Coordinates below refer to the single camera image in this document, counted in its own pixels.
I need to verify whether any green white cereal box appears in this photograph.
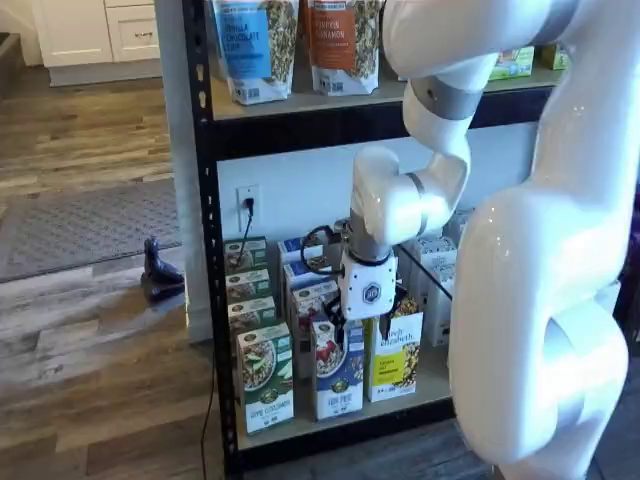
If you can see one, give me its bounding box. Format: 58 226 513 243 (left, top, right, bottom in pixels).
227 296 278 334
222 236 269 276
236 322 296 436
225 269 271 305

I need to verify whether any green peanut butter cookie box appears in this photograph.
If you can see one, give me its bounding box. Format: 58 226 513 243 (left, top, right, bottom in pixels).
538 43 571 71

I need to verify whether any blue vanilla granola bag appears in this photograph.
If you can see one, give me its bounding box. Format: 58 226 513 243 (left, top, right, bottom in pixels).
209 0 300 107

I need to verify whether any black metal shelf rack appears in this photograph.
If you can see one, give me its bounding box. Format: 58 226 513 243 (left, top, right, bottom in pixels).
182 0 571 474

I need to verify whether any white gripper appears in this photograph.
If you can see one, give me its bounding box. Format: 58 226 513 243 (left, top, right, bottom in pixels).
323 249 411 352

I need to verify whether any white yellow granola box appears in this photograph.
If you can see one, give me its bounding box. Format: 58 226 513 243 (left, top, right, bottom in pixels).
366 298 425 404

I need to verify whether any dark blue floor figurine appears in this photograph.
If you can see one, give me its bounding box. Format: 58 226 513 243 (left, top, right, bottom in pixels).
139 238 185 302

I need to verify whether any orange pumpkin granola bag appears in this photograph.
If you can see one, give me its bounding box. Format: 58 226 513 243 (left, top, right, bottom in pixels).
299 0 385 97

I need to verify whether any white wall outlet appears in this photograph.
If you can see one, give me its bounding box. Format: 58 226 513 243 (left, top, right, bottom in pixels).
236 184 260 232

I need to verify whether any light green cookie box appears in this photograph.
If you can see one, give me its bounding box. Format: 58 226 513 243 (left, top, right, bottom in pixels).
487 47 535 82

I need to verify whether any white blue-speckled box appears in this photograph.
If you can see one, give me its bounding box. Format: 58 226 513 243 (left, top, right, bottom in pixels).
446 208 475 235
418 263 457 347
405 236 459 284

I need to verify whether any blue white cereal box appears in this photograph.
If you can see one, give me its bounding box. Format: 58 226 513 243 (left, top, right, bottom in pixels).
291 279 344 380
276 235 326 266
309 318 365 423
282 259 346 301

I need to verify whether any white cabinet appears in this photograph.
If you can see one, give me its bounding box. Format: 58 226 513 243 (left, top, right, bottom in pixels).
32 0 162 87

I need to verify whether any gray floor rug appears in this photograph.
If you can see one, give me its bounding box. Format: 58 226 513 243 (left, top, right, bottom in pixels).
0 177 182 284

